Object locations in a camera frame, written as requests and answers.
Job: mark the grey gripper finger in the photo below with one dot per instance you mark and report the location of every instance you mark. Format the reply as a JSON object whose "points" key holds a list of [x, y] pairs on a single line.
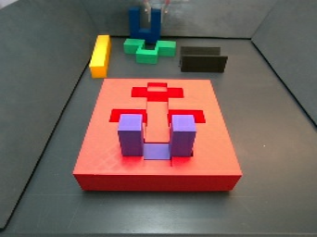
{"points": [[164, 6], [147, 9]]}

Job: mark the blue U-shaped block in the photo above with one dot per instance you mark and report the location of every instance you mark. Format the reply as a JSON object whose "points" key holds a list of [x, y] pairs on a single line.
{"points": [[137, 32]]}

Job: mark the red slotted board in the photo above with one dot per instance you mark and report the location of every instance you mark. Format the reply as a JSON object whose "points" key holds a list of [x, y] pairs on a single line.
{"points": [[210, 170]]}

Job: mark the green zigzag block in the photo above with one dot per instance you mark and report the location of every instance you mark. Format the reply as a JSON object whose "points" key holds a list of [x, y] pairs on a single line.
{"points": [[148, 56]]}

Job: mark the yellow long bar block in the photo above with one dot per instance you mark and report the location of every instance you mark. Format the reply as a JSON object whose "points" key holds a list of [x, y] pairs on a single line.
{"points": [[100, 56]]}

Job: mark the purple U-shaped block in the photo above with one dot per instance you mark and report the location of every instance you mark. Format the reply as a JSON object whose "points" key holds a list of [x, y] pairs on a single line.
{"points": [[179, 145]]}

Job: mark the black angle bracket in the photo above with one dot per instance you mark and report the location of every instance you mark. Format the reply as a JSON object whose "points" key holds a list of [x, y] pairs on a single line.
{"points": [[202, 59]]}

